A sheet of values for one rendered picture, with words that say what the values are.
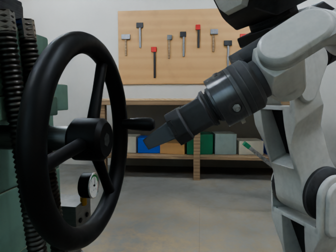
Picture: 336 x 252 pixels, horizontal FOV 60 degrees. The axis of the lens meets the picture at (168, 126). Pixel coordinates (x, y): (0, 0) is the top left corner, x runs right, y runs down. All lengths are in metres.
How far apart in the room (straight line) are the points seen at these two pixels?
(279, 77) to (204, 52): 3.26
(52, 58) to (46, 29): 3.90
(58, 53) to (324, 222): 0.73
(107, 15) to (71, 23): 0.48
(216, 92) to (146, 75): 3.28
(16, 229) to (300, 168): 0.65
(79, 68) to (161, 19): 1.21
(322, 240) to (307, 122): 0.30
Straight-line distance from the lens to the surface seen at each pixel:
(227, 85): 0.46
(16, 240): 0.62
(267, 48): 0.46
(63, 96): 0.72
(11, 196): 0.59
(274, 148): 0.87
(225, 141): 3.28
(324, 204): 0.84
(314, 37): 0.46
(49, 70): 0.32
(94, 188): 0.74
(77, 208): 0.73
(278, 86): 0.48
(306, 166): 0.82
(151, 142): 0.50
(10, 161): 0.58
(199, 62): 3.68
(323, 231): 0.86
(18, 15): 0.47
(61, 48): 0.34
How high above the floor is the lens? 0.87
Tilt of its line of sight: 5 degrees down
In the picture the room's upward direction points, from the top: straight up
